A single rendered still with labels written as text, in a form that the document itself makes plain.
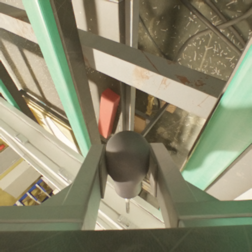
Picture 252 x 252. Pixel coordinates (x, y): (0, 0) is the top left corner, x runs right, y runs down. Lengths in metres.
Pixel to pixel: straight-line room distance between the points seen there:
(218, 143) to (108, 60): 0.16
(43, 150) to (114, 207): 0.25
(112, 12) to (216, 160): 0.44
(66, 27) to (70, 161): 0.34
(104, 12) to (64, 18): 0.32
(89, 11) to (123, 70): 0.38
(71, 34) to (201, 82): 0.16
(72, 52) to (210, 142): 0.19
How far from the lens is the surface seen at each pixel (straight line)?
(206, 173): 0.21
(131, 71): 0.22
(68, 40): 0.25
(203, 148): 0.18
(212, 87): 0.20
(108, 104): 0.68
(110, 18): 0.54
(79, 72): 0.27
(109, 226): 0.86
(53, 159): 0.51
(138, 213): 0.43
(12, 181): 9.79
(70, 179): 0.47
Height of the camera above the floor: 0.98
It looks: 30 degrees down
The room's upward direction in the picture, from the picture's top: 138 degrees counter-clockwise
